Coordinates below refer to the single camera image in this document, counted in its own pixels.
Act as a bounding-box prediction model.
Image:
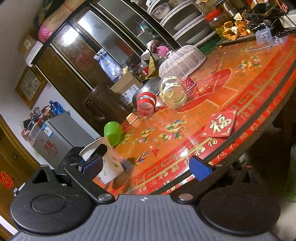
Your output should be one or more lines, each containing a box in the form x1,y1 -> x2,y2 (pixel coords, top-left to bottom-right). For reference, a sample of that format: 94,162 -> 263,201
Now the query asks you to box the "red floral tablecloth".
94,35 -> 295,196

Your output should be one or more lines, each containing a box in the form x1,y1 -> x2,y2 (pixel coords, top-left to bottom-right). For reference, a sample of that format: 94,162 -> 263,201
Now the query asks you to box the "white mesh food cover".
159,45 -> 206,78

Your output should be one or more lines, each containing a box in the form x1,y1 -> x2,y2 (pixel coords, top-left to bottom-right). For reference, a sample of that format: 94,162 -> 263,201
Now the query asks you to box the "red banded glass jar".
137,91 -> 157,117

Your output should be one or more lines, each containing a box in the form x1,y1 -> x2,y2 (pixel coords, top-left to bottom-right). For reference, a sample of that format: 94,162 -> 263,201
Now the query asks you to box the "cardboard box with label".
111,72 -> 142,108

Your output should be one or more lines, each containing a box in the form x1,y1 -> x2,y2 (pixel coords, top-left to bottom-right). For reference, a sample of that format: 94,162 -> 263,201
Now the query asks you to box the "red polka dot cupcake liner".
182,76 -> 196,92

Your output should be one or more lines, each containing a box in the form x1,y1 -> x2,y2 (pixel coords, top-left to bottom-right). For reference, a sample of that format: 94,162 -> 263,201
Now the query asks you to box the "dark brown plastic pitcher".
79,83 -> 132,135

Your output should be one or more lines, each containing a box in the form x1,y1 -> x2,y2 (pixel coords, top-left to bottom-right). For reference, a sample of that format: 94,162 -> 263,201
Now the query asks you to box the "dark wooden glass cabinet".
32,1 -> 180,91

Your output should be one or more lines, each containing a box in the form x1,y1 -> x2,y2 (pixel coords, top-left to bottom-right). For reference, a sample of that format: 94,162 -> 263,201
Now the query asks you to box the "white tiered dish rack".
146,1 -> 216,46

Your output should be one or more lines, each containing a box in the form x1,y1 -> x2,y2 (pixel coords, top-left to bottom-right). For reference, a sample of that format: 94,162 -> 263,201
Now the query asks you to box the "white floral paper cup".
79,137 -> 124,184

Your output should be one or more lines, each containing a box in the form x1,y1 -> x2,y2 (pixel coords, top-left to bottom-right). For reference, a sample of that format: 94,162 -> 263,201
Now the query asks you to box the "blue water bottle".
49,100 -> 65,115

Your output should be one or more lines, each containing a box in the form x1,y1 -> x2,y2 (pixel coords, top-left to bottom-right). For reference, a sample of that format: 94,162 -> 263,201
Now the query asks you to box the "red fu paper card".
201,110 -> 237,138

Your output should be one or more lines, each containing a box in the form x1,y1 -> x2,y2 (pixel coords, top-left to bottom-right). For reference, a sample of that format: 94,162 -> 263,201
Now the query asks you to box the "clear jar with patterned tape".
159,76 -> 187,109

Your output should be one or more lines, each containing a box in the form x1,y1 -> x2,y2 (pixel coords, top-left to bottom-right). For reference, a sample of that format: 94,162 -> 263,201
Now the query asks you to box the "black garbage bag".
57,147 -> 84,170

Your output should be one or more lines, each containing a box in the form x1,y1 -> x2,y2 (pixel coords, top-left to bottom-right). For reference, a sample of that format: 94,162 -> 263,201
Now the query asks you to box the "yellow cupcake liner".
126,113 -> 138,125

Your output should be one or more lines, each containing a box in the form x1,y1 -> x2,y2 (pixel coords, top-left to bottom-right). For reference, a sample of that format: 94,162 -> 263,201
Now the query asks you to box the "steel colander bowl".
132,77 -> 161,108

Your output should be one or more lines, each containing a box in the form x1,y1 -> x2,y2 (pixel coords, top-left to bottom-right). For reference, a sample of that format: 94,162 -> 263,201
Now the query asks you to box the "green plastic cup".
104,121 -> 122,146

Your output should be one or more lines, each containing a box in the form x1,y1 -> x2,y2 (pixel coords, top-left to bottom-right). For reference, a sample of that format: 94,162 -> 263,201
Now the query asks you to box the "wooden wall clock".
15,66 -> 48,109

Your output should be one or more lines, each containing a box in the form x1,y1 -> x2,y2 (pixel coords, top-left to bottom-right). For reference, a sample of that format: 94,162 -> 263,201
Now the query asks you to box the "silver mini fridge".
28,111 -> 94,168

